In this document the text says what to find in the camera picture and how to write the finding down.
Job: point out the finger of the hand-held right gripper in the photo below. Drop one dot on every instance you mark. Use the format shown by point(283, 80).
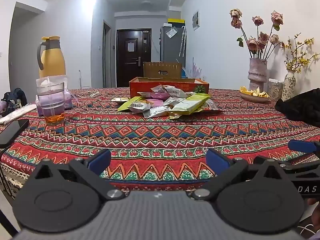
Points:
point(259, 160)
point(301, 146)

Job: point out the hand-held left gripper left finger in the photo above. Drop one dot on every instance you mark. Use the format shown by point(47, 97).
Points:
point(100, 160)

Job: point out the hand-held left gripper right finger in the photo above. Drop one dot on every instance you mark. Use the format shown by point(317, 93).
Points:
point(217, 160)

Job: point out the pile of snack packets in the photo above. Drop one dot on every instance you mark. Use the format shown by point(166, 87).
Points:
point(185, 103)

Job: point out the orange cardboard box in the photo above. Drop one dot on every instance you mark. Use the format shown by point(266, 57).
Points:
point(140, 88)

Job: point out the person's right hand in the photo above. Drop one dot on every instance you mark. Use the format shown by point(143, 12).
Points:
point(317, 217)

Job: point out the dark cloth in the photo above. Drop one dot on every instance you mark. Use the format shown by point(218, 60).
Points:
point(300, 107)

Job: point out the glass jar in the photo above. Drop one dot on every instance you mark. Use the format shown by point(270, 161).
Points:
point(275, 90)

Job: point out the small patterned white vase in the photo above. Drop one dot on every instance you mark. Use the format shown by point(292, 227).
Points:
point(288, 85)

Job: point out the purple white tissue pack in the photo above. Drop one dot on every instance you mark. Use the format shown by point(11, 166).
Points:
point(68, 98)

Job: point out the glass cup with berries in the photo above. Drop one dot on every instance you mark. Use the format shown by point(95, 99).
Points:
point(51, 102)

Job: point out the pink ceramic vase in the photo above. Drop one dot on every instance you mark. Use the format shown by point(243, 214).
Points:
point(257, 75)

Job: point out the yellow flower branches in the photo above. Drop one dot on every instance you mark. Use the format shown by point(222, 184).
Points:
point(298, 62)

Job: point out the black smartphone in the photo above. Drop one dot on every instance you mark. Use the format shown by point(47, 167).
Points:
point(12, 132)

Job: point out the white folded cloth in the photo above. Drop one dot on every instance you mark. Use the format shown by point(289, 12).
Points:
point(17, 114)

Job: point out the dark entrance door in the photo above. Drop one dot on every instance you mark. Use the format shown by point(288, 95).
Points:
point(125, 65)

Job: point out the brown cardboard carton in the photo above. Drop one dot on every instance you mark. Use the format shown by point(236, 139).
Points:
point(152, 70)

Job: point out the dark backpack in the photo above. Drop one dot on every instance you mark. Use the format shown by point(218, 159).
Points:
point(16, 96)

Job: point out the yellow thermos jug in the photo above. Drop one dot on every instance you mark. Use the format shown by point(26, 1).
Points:
point(52, 60)

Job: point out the paper notice on door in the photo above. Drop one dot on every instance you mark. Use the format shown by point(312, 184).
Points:
point(130, 47)

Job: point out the grey refrigerator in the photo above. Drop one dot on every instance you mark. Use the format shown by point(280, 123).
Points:
point(172, 51)

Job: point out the folded hanging umbrella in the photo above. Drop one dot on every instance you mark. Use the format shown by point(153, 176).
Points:
point(183, 40)

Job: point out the paper sheet on refrigerator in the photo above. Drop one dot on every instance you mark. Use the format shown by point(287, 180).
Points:
point(171, 33)

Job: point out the yellow box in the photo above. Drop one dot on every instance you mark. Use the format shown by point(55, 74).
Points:
point(176, 20)

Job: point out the framed wall picture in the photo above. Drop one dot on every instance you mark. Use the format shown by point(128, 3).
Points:
point(196, 20)

